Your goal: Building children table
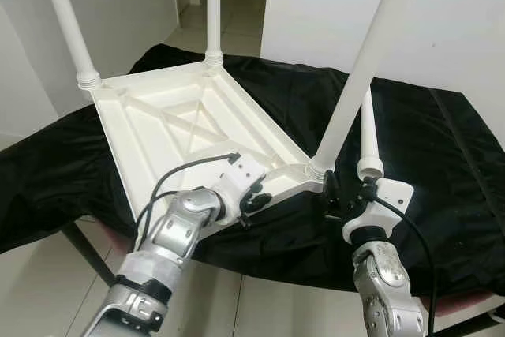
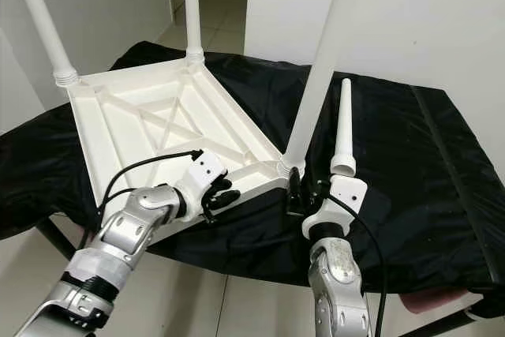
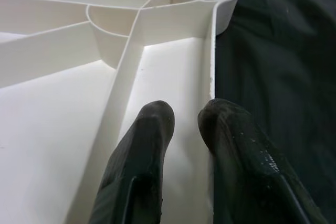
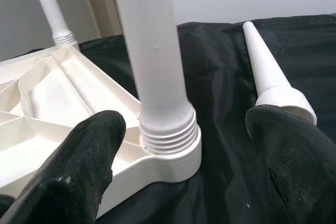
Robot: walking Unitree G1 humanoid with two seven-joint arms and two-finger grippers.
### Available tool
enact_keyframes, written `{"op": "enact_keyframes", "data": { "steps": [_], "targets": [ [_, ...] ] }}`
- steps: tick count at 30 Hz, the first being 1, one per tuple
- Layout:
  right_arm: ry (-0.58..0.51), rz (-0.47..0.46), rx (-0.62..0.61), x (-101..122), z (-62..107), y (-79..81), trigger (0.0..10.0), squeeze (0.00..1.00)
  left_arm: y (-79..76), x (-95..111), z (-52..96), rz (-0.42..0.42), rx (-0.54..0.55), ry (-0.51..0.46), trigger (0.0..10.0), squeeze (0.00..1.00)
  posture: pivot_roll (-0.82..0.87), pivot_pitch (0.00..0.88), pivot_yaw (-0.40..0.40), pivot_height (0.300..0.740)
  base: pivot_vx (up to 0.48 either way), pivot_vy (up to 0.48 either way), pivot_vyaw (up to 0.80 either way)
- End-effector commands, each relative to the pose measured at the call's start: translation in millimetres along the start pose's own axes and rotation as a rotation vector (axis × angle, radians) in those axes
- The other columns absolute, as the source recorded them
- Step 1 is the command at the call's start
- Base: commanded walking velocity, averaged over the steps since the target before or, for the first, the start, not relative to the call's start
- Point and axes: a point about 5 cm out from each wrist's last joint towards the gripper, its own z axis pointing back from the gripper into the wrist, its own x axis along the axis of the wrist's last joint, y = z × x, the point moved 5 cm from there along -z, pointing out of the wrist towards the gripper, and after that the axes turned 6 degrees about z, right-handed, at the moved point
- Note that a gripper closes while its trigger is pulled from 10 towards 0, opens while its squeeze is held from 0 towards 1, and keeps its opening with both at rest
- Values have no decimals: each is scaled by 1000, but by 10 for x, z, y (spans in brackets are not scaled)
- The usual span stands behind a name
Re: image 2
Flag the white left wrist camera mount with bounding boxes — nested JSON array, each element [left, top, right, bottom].
[[174, 150, 226, 208]]

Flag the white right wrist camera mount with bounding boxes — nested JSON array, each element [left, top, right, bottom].
[[301, 175, 368, 239]]

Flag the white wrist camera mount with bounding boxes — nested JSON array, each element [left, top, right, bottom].
[[174, 150, 226, 208], [301, 175, 368, 239]]

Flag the white plastic tabletop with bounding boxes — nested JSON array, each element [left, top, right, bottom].
[[65, 57, 291, 227]]

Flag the black cloth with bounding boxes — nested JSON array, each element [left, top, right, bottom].
[[0, 41, 505, 298]]

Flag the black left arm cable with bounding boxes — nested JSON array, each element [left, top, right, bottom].
[[95, 150, 202, 227]]

